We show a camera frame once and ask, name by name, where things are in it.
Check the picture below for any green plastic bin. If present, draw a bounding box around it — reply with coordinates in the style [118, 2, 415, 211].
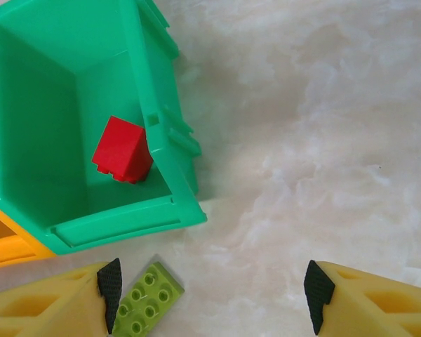
[0, 0, 208, 256]

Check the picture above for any red lego brick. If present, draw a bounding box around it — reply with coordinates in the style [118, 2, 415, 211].
[91, 115, 154, 184]

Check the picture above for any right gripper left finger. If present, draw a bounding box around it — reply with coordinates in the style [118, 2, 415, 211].
[0, 258, 123, 337]

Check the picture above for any orange plastic bin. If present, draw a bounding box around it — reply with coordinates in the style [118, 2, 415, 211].
[0, 168, 55, 270]

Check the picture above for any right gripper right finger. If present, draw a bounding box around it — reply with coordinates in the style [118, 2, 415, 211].
[303, 259, 421, 337]

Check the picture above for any lime green lego plate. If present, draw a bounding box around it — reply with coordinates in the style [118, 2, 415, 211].
[112, 261, 185, 336]

